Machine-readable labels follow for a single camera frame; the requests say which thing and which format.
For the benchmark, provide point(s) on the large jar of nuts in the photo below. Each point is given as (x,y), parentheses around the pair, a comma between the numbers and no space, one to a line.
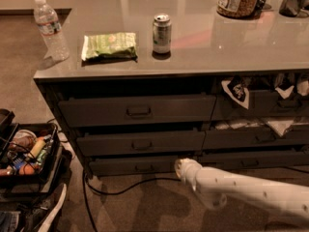
(236,8)

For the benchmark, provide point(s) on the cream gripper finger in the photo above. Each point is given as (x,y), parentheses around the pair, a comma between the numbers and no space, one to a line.
(179,163)
(181,173)

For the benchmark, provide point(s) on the grey drawer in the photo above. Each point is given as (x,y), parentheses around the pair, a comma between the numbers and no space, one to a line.
(133,165)
(257,159)
(137,110)
(223,137)
(141,142)
(261,103)

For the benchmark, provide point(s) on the clear plastic water bottle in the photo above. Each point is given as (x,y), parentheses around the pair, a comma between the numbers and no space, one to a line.
(51,30)

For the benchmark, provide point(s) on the dark glass pitcher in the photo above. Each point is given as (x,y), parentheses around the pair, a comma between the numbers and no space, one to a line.
(291,8)

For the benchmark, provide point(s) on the silver soda can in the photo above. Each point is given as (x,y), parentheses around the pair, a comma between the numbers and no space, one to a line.
(162,27)

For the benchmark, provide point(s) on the green snack bag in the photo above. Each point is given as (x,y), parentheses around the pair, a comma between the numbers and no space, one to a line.
(119,45)

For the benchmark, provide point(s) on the white cloth in drawer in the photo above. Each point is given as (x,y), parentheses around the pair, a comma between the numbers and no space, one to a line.
(279,126)

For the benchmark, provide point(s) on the black white snack packet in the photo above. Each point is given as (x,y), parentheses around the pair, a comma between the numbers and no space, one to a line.
(236,90)

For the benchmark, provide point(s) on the black bin of items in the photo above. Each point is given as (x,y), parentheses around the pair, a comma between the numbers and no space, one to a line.
(27,153)

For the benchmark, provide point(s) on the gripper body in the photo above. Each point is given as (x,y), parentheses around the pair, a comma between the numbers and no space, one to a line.
(188,172)

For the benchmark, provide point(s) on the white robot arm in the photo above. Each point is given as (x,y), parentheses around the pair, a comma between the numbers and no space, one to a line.
(213,186)

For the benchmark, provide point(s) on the grey counter cabinet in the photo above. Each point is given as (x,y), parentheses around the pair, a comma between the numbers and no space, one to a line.
(205,49)

